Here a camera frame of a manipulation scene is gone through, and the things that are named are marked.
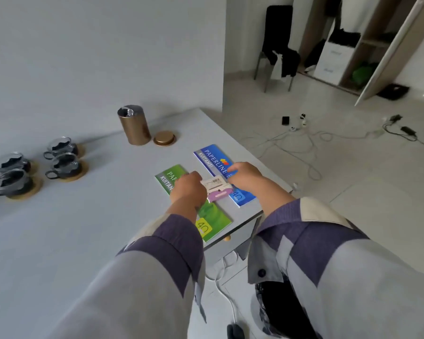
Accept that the black chair with clothes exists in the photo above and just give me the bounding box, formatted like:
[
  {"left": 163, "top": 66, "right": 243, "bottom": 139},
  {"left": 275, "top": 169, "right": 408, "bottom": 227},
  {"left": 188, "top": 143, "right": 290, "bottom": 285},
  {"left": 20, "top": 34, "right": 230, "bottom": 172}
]
[{"left": 253, "top": 5, "right": 302, "bottom": 93}]

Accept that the green receipt book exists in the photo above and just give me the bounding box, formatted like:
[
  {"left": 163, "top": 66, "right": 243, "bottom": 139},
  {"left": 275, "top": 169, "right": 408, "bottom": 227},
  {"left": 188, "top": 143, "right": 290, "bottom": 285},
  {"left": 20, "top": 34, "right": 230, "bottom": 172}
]
[{"left": 154, "top": 164, "right": 233, "bottom": 243}]

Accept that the white floor cable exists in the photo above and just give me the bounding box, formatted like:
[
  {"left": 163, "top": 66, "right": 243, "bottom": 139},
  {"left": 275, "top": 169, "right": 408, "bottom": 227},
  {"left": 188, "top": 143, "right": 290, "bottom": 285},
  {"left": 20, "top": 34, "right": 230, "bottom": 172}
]
[{"left": 240, "top": 128, "right": 386, "bottom": 182}]

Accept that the green bag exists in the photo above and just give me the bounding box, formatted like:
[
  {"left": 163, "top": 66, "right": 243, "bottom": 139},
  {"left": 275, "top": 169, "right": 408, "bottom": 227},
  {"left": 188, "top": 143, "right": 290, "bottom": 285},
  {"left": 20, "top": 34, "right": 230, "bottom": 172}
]
[{"left": 351, "top": 63, "right": 376, "bottom": 85}]

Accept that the grey table drawer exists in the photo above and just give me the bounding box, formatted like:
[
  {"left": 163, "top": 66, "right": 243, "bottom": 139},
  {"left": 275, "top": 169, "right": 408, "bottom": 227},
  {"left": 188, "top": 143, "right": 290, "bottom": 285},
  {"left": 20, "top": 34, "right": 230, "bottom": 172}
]
[{"left": 203, "top": 213, "right": 263, "bottom": 269}]

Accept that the person's right hand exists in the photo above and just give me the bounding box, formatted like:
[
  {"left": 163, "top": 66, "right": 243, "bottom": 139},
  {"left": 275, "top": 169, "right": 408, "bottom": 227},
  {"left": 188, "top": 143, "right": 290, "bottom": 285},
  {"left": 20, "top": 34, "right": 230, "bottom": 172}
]
[{"left": 227, "top": 162, "right": 269, "bottom": 199}]

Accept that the white cable with black plug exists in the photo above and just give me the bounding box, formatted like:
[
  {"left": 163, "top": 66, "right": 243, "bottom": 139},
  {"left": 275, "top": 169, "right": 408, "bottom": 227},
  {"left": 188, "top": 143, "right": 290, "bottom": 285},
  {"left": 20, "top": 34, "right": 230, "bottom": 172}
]
[{"left": 205, "top": 249, "right": 249, "bottom": 339}]

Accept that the small white pink packet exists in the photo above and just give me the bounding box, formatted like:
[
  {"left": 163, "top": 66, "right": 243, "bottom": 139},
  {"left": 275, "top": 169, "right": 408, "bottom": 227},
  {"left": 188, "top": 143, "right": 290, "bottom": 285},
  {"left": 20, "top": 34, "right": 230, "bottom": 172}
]
[{"left": 201, "top": 176, "right": 234, "bottom": 204}]

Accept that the wooden wardrobe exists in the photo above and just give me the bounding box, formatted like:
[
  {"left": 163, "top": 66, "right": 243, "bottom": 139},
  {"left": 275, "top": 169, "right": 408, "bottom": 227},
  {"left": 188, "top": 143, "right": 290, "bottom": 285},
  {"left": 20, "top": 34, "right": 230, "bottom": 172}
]
[{"left": 298, "top": 0, "right": 424, "bottom": 107}]

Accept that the person's right forearm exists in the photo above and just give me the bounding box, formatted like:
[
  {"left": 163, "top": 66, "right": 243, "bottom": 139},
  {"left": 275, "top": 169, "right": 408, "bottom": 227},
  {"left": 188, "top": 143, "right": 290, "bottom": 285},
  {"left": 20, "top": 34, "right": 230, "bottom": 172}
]
[{"left": 247, "top": 178, "right": 424, "bottom": 339}]

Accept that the white power strip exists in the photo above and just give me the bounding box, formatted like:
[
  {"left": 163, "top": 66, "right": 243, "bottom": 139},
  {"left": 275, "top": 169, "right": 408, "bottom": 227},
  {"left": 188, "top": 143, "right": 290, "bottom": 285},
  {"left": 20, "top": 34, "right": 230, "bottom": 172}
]
[{"left": 288, "top": 113, "right": 309, "bottom": 133}]

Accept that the blue receipt book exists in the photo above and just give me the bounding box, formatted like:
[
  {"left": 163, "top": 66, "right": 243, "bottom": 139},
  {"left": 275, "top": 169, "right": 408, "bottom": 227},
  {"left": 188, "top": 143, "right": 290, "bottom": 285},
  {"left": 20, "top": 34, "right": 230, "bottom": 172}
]
[{"left": 193, "top": 144, "right": 257, "bottom": 208}]

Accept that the person's left forearm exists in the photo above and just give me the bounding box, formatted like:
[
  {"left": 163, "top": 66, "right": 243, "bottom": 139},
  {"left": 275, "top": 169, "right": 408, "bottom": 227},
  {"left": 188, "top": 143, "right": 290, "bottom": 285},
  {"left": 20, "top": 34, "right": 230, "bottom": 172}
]
[{"left": 44, "top": 199, "right": 207, "bottom": 339}]

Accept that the white drawer unit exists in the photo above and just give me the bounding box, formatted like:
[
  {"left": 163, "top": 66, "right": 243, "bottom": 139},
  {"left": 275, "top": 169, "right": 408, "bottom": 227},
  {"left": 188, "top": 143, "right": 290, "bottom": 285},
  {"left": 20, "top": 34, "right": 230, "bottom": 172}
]
[{"left": 313, "top": 39, "right": 358, "bottom": 86}]

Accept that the glass cup with black holder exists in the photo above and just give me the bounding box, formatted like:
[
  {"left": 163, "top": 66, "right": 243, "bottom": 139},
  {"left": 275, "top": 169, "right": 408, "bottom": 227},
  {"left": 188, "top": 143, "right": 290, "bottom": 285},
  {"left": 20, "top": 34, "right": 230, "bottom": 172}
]
[
  {"left": 45, "top": 153, "right": 82, "bottom": 180},
  {"left": 0, "top": 169, "right": 34, "bottom": 199},
  {"left": 0, "top": 153, "right": 32, "bottom": 178},
  {"left": 43, "top": 137, "right": 79, "bottom": 160}
]

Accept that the copper cylindrical canister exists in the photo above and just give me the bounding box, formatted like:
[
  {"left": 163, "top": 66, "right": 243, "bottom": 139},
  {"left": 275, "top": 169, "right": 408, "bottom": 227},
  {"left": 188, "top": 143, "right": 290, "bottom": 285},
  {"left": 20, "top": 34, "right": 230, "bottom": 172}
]
[{"left": 117, "top": 105, "right": 152, "bottom": 146}]

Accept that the copper canister lid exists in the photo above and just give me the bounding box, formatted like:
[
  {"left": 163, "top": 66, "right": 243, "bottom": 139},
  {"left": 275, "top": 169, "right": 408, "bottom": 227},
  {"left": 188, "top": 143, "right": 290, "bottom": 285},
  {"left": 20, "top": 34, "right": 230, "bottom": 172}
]
[{"left": 153, "top": 130, "right": 177, "bottom": 147}]

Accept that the person's left hand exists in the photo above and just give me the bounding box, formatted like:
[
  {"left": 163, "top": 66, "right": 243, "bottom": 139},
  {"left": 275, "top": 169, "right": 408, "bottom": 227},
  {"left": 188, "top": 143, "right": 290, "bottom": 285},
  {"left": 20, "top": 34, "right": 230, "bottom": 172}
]
[{"left": 169, "top": 171, "right": 208, "bottom": 211}]

